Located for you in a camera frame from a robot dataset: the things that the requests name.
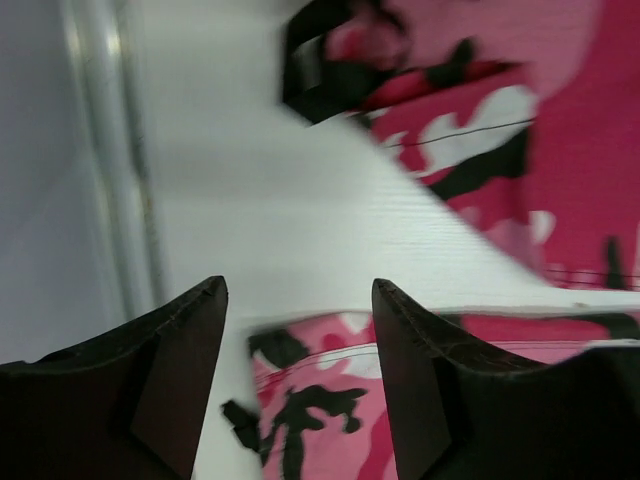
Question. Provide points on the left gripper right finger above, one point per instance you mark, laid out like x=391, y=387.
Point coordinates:
x=462, y=408

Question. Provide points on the aluminium frame rail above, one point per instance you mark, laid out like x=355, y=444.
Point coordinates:
x=106, y=61

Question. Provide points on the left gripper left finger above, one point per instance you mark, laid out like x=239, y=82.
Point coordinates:
x=127, y=404

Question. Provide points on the pink camouflage trousers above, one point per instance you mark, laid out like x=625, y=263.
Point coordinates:
x=522, y=117

